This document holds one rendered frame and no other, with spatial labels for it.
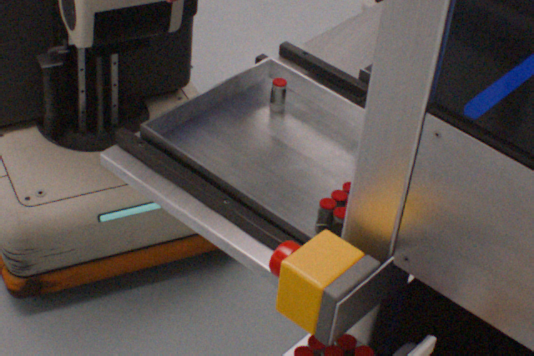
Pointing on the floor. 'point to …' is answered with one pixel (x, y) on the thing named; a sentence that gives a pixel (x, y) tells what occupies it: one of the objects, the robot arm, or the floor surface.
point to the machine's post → (398, 114)
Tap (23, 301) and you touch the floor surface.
